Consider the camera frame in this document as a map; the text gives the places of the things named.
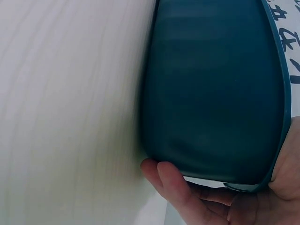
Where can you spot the person's right hand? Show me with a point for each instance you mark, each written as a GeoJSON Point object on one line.
{"type": "Point", "coordinates": [246, 208]}

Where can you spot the dark teal plastic bowl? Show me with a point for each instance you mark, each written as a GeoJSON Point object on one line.
{"type": "Point", "coordinates": [211, 93]}

